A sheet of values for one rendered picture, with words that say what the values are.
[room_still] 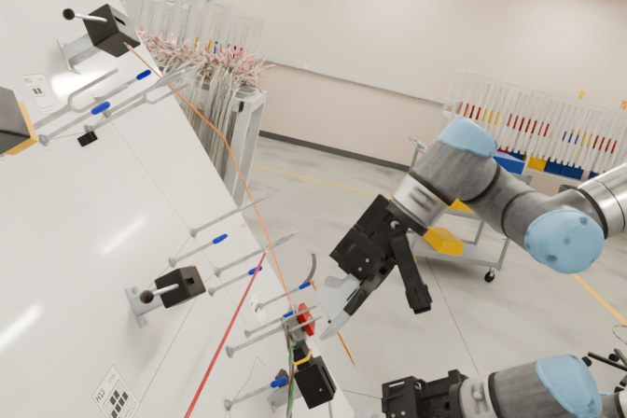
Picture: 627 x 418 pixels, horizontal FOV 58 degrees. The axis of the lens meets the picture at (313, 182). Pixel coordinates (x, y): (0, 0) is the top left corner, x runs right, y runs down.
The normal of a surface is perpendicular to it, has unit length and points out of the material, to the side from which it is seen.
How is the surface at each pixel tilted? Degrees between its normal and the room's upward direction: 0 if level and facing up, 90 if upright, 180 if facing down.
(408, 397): 61
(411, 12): 90
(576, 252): 90
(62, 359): 49
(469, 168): 88
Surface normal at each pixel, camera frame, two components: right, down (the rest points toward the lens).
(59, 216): 0.88, -0.44
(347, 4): -0.03, 0.24
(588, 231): 0.18, 0.28
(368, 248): -0.17, 0.01
